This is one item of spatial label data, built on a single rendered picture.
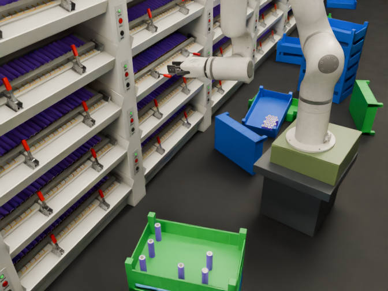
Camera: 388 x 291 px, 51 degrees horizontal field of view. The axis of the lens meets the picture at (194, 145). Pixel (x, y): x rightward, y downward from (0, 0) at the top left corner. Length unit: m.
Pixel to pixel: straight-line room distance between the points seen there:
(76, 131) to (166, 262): 0.55
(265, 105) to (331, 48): 1.16
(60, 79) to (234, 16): 0.59
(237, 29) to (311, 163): 0.57
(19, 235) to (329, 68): 1.12
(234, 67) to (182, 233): 0.60
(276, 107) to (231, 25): 1.16
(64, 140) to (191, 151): 0.94
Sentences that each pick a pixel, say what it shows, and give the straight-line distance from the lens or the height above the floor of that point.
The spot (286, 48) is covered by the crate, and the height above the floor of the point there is 0.12.
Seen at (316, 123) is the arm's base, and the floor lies 0.48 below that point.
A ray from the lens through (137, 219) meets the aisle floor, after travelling 1.82.
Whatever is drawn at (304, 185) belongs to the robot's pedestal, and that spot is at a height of 0.28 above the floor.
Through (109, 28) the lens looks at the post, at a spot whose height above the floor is 0.82.
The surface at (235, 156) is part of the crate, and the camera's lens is 2.09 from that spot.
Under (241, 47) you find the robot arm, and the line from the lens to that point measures 1.54.
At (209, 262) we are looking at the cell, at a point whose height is 0.36.
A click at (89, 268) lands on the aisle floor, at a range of 1.68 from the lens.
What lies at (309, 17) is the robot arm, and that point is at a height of 0.86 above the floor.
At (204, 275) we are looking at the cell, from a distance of 1.13.
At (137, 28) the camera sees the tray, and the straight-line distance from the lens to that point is 1.69.
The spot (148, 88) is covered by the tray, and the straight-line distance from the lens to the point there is 1.71.
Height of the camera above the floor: 1.27
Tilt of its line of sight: 35 degrees down
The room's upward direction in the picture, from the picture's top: 1 degrees counter-clockwise
